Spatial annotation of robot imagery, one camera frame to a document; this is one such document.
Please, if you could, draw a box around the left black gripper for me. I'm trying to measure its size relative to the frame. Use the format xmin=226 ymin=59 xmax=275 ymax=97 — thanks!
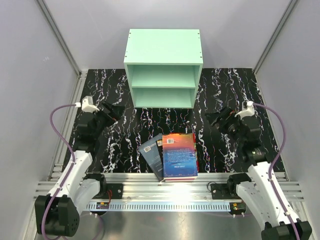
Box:
xmin=91 ymin=101 xmax=125 ymax=139

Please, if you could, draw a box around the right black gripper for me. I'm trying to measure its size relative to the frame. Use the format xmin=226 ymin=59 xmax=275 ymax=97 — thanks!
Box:
xmin=204 ymin=106 xmax=245 ymax=146

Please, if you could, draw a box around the dark blue 1984 book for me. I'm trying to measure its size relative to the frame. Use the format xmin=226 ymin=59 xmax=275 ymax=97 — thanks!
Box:
xmin=138 ymin=133 xmax=164 ymax=182

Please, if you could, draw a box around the blue orange sunset book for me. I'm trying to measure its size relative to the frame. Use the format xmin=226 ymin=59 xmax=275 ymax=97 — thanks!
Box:
xmin=162 ymin=133 xmax=198 ymax=182

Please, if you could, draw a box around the black back-cover book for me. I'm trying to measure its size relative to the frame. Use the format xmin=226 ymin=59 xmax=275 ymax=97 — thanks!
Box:
xmin=156 ymin=139 xmax=163 ymax=162

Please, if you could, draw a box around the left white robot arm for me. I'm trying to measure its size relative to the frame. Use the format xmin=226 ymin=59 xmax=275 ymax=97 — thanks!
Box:
xmin=34 ymin=97 xmax=125 ymax=240

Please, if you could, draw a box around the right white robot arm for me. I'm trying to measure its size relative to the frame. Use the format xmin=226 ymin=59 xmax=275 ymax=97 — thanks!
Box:
xmin=205 ymin=105 xmax=312 ymax=240

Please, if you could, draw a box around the black marble table mat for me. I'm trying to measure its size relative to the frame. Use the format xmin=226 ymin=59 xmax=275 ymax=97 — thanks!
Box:
xmin=62 ymin=67 xmax=286 ymax=174

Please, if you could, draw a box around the mint green shelf cabinet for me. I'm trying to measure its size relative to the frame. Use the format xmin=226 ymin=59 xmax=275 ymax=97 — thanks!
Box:
xmin=123 ymin=29 xmax=203 ymax=109

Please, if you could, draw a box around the right small circuit board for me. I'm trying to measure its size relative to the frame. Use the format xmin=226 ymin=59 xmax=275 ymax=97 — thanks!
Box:
xmin=230 ymin=202 xmax=247 ymax=212

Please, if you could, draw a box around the small circuit board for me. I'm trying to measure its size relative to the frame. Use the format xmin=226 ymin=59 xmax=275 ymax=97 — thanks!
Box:
xmin=96 ymin=202 xmax=110 ymax=210
xmin=230 ymin=202 xmax=247 ymax=212

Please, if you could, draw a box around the left small circuit board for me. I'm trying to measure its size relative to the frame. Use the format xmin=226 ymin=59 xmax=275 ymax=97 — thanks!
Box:
xmin=96 ymin=202 xmax=110 ymax=210

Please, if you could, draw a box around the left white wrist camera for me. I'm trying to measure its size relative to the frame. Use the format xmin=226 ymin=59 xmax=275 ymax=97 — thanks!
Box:
xmin=81 ymin=95 xmax=99 ymax=113

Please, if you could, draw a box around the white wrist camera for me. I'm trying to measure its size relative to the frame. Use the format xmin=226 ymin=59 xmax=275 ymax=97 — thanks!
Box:
xmin=235 ymin=101 xmax=255 ymax=120
xmin=81 ymin=95 xmax=99 ymax=113

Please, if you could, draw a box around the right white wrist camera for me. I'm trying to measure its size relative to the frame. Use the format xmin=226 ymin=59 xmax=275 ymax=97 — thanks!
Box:
xmin=235 ymin=101 xmax=255 ymax=120

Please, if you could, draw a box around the right black mount plate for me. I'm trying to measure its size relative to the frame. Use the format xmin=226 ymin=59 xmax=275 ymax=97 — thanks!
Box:
xmin=209 ymin=183 xmax=241 ymax=201

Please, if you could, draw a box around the black mount plate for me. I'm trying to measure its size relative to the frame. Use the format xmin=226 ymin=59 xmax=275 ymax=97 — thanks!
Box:
xmin=209 ymin=183 xmax=241 ymax=201
xmin=100 ymin=183 xmax=124 ymax=200

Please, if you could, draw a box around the left black mount plate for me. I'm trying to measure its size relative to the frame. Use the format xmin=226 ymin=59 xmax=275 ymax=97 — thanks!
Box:
xmin=100 ymin=183 xmax=124 ymax=200

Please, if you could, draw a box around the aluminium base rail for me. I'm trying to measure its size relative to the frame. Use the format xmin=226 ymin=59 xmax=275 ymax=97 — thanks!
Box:
xmin=33 ymin=172 xmax=304 ymax=202

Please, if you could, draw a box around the white slotted cable duct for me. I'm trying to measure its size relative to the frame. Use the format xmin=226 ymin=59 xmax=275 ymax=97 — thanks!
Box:
xmin=84 ymin=201 xmax=231 ymax=212

